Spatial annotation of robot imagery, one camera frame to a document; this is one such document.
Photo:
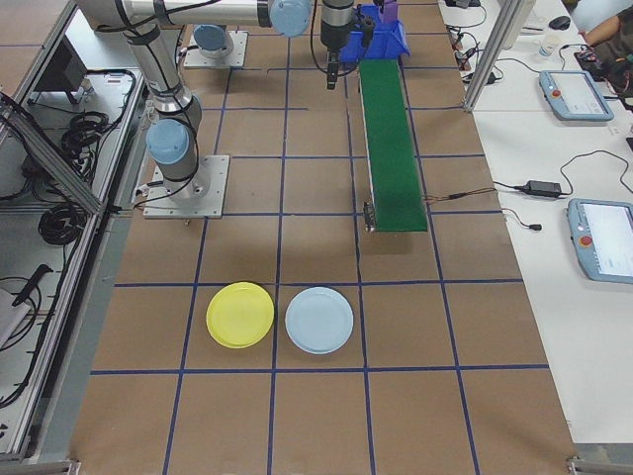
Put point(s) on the black power adapter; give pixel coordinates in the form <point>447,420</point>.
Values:
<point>544,187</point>

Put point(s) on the black computer mouse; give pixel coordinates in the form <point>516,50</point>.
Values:
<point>560,22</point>

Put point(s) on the blue plastic storage bin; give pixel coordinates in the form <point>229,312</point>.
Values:
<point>381,44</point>

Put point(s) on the light blue plate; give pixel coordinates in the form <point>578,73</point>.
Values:
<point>319,320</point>

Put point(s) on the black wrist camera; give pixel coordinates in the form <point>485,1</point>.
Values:
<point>368,29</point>

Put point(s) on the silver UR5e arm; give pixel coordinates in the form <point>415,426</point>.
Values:
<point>210,37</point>
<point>207,15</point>

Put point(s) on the white paper cup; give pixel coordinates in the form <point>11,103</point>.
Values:
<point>547,48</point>

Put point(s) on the grey blue teach pendant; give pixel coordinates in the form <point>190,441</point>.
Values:
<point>603,240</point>
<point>576,94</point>

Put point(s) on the yellow plate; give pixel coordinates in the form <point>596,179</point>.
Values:
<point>240,315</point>

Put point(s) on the black hub device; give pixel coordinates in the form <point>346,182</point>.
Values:
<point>489,78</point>

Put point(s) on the aluminium profile post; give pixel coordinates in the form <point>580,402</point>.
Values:
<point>487,54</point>

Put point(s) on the purple block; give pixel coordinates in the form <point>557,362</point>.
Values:
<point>390,12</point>

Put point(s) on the black flat device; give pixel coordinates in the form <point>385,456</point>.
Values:
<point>462,2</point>

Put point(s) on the black box device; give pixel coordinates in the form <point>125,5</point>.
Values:
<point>62,69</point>

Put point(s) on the green conveyor belt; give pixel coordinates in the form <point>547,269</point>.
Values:
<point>390,148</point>

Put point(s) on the person in dark clothing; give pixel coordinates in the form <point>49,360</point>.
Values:
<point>610,27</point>

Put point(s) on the V-shaped metal bar frame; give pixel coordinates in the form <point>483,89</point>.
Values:
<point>84,198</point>

